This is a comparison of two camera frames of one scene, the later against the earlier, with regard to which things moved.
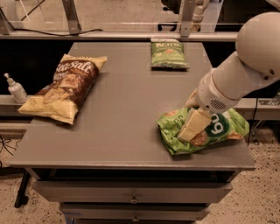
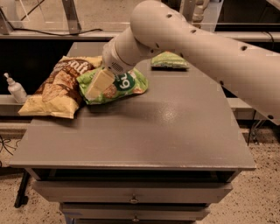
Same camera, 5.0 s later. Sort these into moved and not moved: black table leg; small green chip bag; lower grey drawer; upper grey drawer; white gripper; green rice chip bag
Moved: white gripper; green rice chip bag
Not moved: upper grey drawer; lower grey drawer; small green chip bag; black table leg
